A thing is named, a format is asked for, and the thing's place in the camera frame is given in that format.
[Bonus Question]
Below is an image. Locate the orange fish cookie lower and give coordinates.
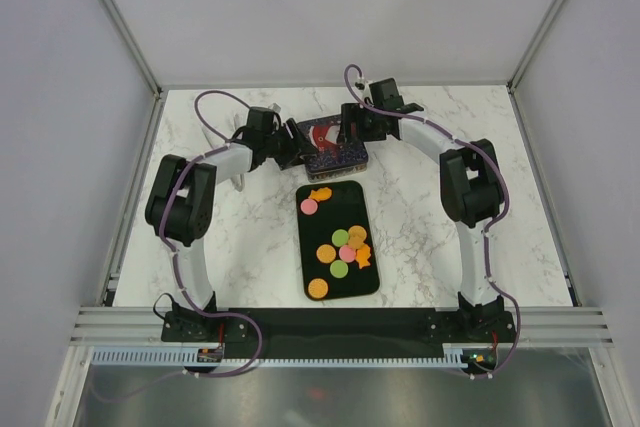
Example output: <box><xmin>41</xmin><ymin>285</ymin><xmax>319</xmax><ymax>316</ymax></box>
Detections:
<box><xmin>355</xmin><ymin>244</ymin><xmax>372</xmax><ymax>269</ymax></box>

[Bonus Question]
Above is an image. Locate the grey slotted cable duct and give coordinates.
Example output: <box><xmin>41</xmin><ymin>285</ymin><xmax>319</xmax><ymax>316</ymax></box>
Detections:
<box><xmin>91</xmin><ymin>345</ymin><xmax>470</xmax><ymax>369</ymax></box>

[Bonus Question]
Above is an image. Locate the pink round cookie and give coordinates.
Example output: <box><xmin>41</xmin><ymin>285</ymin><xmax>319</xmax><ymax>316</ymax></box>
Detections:
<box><xmin>300</xmin><ymin>198</ymin><xmax>318</xmax><ymax>215</ymax></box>
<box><xmin>338</xmin><ymin>245</ymin><xmax>356</xmax><ymax>263</ymax></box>

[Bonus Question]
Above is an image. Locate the black rectangular tray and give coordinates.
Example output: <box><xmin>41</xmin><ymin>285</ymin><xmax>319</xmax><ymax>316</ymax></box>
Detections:
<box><xmin>295</xmin><ymin>181</ymin><xmax>381</xmax><ymax>302</ymax></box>

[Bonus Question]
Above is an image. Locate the dotted tan cookie middle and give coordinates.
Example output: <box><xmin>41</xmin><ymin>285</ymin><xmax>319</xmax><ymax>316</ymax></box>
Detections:
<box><xmin>316</xmin><ymin>244</ymin><xmax>337</xmax><ymax>264</ymax></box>

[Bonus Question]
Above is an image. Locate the green round cookie upper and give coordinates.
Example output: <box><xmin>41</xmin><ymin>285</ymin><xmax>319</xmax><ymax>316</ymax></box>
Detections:
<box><xmin>331</xmin><ymin>229</ymin><xmax>349</xmax><ymax>247</ymax></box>

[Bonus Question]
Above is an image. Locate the green round cookie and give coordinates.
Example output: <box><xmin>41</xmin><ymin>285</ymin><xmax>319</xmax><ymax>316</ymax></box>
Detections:
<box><xmin>331</xmin><ymin>229</ymin><xmax>349</xmax><ymax>247</ymax></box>
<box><xmin>329</xmin><ymin>260</ymin><xmax>349</xmax><ymax>279</ymax></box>

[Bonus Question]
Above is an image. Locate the gold tin lid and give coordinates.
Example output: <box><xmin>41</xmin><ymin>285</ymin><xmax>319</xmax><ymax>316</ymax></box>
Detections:
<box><xmin>298</xmin><ymin>115</ymin><xmax>369</xmax><ymax>161</ymax></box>

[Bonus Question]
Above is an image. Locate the pink round cookie lower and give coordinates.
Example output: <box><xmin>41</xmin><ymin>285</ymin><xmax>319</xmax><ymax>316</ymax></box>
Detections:
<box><xmin>338</xmin><ymin>245</ymin><xmax>356</xmax><ymax>263</ymax></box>

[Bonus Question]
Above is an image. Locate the dotted orange cookie bottom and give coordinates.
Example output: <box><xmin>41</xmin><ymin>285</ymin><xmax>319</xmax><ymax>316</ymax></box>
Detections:
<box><xmin>307</xmin><ymin>278</ymin><xmax>329</xmax><ymax>300</ymax></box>

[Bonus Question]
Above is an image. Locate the orange fish cookie upper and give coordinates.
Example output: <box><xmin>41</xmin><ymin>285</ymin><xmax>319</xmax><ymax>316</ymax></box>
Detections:
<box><xmin>308</xmin><ymin>187</ymin><xmax>333</xmax><ymax>202</ymax></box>

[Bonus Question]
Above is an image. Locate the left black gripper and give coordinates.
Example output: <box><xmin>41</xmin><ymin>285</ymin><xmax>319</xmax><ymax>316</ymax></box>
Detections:
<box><xmin>264</xmin><ymin>120</ymin><xmax>319</xmax><ymax>173</ymax></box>

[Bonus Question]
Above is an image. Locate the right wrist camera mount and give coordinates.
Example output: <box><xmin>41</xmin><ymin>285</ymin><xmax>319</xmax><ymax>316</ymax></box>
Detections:
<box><xmin>354</xmin><ymin>77</ymin><xmax>371</xmax><ymax>99</ymax></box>

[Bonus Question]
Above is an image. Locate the square cookie tin box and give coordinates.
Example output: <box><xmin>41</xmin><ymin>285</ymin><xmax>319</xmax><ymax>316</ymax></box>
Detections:
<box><xmin>304</xmin><ymin>157</ymin><xmax>368</xmax><ymax>183</ymax></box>

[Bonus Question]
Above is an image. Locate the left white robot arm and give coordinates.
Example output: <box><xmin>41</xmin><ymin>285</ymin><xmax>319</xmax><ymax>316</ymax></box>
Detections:
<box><xmin>145</xmin><ymin>107</ymin><xmax>318</xmax><ymax>341</ymax></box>

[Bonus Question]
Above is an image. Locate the tan leaf cookie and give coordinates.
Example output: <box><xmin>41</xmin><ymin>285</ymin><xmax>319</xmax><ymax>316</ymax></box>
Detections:
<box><xmin>347</xmin><ymin>236</ymin><xmax>365</xmax><ymax>251</ymax></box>

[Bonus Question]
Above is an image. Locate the green round cookie lower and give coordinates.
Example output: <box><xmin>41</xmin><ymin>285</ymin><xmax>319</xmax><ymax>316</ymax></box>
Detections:
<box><xmin>329</xmin><ymin>260</ymin><xmax>349</xmax><ymax>279</ymax></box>

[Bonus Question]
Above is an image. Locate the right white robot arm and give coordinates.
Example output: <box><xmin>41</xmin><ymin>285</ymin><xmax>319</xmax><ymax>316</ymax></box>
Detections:
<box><xmin>341</xmin><ymin>72</ymin><xmax>510</xmax><ymax>342</ymax></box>

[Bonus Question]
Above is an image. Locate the pink round cookie upper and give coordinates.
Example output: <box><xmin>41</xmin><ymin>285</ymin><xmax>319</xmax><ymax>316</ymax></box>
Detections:
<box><xmin>300</xmin><ymin>198</ymin><xmax>318</xmax><ymax>215</ymax></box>

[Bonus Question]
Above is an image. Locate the orange fish cookie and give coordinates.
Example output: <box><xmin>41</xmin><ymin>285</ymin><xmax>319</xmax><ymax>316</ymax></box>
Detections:
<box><xmin>355</xmin><ymin>244</ymin><xmax>372</xmax><ymax>269</ymax></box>
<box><xmin>308</xmin><ymin>187</ymin><xmax>333</xmax><ymax>202</ymax></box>

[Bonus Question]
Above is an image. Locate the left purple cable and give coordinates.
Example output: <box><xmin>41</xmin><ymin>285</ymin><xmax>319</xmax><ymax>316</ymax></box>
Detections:
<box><xmin>154</xmin><ymin>90</ymin><xmax>264</xmax><ymax>378</ymax></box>

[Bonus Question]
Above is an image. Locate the dotted tan cookie upper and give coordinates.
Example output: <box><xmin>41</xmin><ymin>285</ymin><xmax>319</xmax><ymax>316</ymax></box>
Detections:
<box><xmin>348</xmin><ymin>225</ymin><xmax>367</xmax><ymax>242</ymax></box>

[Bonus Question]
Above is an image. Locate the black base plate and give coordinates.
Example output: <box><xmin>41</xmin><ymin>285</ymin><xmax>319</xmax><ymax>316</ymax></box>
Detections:
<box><xmin>161</xmin><ymin>307</ymin><xmax>515</xmax><ymax>358</ymax></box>

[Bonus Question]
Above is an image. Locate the dotted tan cookie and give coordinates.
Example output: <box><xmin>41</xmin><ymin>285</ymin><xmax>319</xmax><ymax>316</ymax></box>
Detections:
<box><xmin>316</xmin><ymin>244</ymin><xmax>337</xmax><ymax>264</ymax></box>
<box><xmin>348</xmin><ymin>225</ymin><xmax>367</xmax><ymax>242</ymax></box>

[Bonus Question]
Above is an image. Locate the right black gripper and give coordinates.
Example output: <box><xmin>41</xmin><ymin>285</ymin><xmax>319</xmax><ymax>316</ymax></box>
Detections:
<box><xmin>335</xmin><ymin>104</ymin><xmax>386</xmax><ymax>145</ymax></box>

